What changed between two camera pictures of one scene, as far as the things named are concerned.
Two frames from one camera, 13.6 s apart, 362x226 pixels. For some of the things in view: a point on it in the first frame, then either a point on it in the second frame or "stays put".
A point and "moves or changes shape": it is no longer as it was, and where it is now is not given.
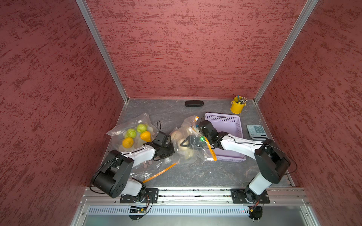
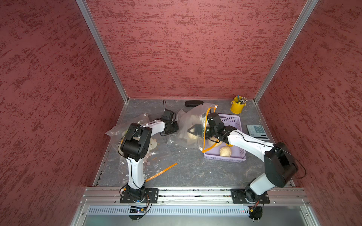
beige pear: [188, 153] to [225, 151]
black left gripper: [171, 151] to [175, 129]
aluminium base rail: [288, 206] stays put
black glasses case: [194, 103] stays put
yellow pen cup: [235, 108] stays put
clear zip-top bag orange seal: [190, 144] moves or changes shape
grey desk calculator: [257, 132] stays put
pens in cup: [241, 100] stays put
